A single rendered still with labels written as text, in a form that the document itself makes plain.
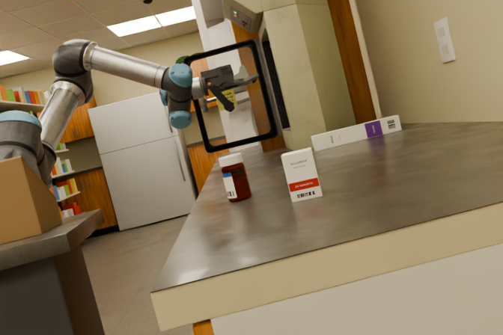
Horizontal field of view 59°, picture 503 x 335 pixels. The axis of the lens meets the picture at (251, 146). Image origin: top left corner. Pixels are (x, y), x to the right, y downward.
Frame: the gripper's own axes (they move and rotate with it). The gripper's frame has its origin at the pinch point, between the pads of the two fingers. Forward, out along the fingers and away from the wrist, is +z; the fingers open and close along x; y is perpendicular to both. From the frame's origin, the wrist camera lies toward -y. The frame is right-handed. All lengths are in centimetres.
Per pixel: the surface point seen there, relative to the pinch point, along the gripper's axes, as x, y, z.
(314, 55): -13.9, 1.9, 18.7
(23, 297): -63, -40, -67
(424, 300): -120, -35, 1
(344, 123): -7.6, -22.6, 25.0
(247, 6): -16.1, 22.1, 0.9
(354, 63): 20.9, -1.1, 41.7
